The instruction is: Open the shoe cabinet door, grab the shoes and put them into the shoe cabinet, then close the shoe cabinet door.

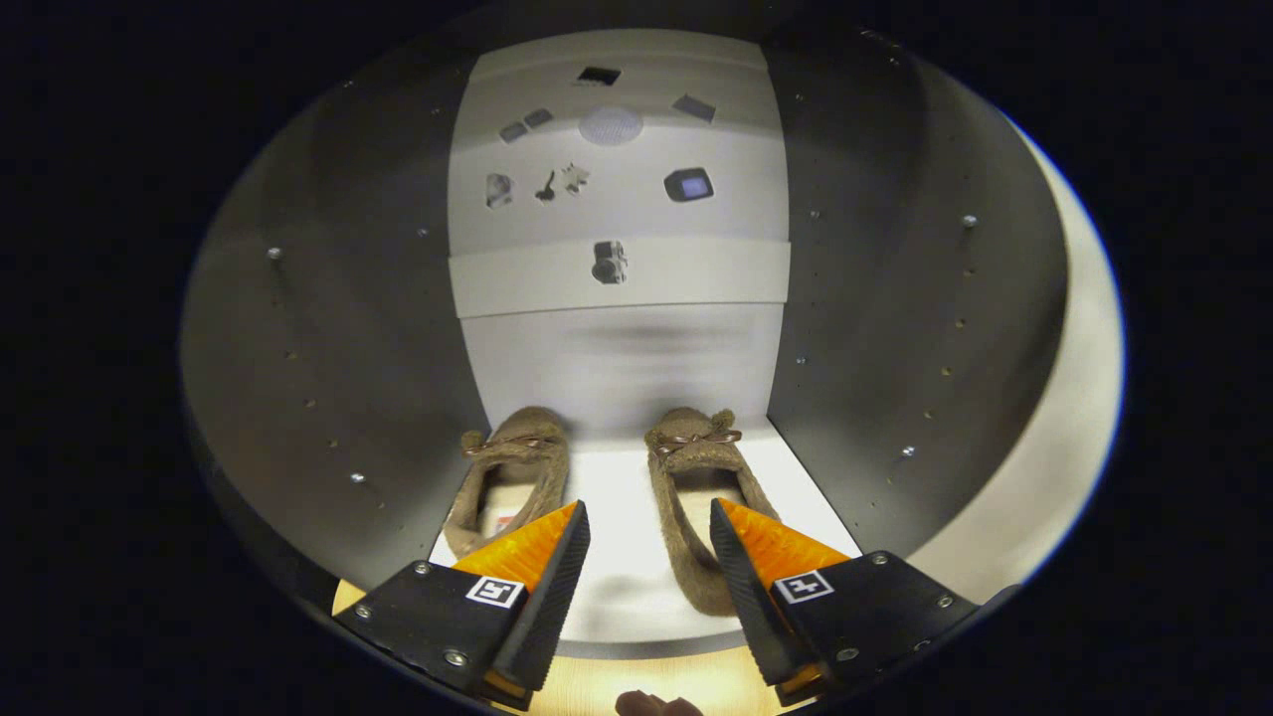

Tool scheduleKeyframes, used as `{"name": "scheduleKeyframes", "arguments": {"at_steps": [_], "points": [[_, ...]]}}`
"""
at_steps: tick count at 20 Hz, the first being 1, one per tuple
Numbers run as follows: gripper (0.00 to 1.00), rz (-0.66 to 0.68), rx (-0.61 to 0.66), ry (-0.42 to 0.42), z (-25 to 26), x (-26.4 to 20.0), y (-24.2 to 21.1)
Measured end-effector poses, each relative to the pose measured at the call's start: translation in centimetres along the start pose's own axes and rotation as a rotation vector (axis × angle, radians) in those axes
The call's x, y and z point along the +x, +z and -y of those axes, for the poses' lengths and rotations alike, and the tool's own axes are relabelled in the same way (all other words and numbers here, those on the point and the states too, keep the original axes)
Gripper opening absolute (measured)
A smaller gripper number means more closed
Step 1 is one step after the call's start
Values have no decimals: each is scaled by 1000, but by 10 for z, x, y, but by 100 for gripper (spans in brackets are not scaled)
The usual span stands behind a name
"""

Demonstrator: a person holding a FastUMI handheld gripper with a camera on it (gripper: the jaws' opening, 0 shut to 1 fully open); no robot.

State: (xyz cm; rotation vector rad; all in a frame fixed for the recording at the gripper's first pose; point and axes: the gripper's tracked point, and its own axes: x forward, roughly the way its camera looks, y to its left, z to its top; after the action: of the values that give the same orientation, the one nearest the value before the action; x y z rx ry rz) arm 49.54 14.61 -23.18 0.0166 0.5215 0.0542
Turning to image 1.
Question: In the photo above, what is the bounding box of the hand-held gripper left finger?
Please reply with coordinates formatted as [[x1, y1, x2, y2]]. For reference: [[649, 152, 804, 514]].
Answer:
[[333, 500, 592, 712]]

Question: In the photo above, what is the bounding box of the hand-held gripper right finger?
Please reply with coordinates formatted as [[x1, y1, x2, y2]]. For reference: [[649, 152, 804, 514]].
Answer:
[[709, 497, 981, 709]]

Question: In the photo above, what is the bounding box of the brown fuzzy shoe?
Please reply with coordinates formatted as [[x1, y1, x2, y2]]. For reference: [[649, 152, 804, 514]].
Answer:
[[443, 406, 573, 560], [644, 406, 787, 618]]

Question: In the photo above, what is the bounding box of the dark grey shoe cabinet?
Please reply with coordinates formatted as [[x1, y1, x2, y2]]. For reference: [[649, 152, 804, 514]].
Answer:
[[179, 25, 1070, 662]]

